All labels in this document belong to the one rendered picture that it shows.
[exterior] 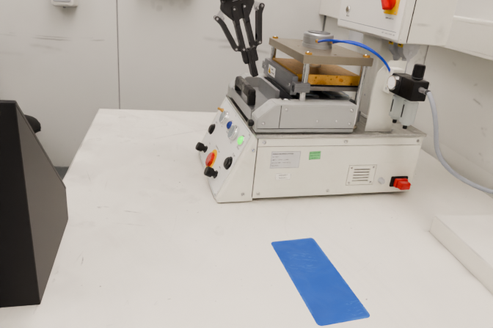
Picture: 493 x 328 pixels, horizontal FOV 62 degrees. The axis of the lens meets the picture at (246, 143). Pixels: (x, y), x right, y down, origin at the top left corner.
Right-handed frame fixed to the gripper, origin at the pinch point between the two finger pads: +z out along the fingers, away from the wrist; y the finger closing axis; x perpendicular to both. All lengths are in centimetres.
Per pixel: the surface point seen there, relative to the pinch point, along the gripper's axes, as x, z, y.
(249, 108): 9.7, 8.2, 4.9
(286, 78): 7.5, 4.4, -6.2
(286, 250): 36.5, 29.8, 9.1
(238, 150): 12.9, 16.3, 10.8
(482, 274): 50, 40, -25
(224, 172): 12.4, 21.0, 15.3
